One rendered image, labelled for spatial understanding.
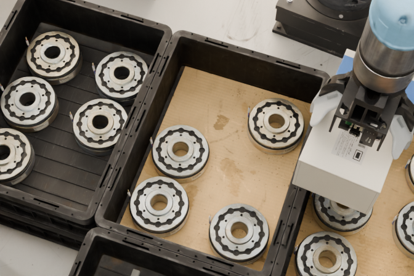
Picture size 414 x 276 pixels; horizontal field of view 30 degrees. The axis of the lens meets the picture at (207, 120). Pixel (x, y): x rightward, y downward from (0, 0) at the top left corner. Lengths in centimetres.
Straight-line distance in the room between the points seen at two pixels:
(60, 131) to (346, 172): 59
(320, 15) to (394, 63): 74
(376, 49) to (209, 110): 63
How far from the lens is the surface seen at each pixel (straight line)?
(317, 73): 139
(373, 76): 92
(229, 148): 142
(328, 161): 109
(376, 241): 139
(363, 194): 111
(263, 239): 133
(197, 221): 137
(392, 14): 83
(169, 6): 174
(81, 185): 141
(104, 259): 136
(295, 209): 128
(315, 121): 108
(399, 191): 143
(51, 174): 143
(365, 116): 100
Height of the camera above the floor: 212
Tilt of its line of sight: 64 degrees down
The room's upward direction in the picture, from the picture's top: straight up
